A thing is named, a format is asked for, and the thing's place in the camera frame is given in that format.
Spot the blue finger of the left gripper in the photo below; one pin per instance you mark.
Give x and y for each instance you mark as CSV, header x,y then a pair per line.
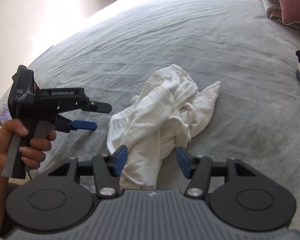
x,y
85,125

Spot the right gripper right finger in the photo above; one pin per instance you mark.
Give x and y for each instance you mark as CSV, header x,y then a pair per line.
x,y
199,170

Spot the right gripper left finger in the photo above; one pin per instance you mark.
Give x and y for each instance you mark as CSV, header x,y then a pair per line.
x,y
101,167

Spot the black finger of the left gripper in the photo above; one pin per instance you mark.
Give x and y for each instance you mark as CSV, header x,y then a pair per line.
x,y
98,107

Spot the white garment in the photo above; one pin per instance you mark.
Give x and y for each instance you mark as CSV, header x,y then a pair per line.
x,y
168,113

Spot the left hand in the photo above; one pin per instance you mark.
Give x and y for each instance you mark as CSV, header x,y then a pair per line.
x,y
12,149

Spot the grey bed sheet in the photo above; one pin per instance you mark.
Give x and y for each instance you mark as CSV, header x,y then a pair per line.
x,y
257,113

